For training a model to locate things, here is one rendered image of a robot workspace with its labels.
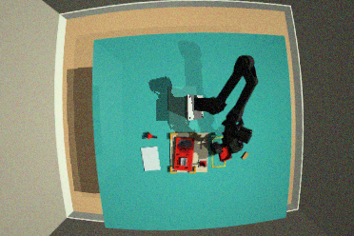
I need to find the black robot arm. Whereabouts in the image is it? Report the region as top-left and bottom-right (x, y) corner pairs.
(194, 55), (258, 154)

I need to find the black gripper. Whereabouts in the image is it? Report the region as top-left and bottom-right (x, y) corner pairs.
(209, 133), (235, 156)

